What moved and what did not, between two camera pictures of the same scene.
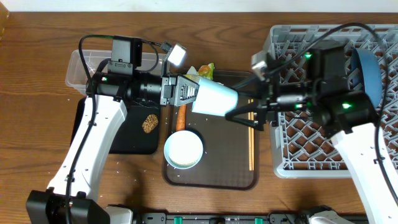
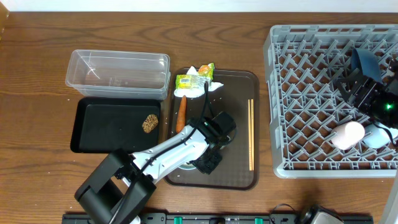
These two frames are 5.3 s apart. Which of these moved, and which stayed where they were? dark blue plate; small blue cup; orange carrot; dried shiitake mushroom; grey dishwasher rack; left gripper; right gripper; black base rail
Moved: left gripper; right gripper; small blue cup
Stayed: dried shiitake mushroom; dark blue plate; grey dishwasher rack; black base rail; orange carrot
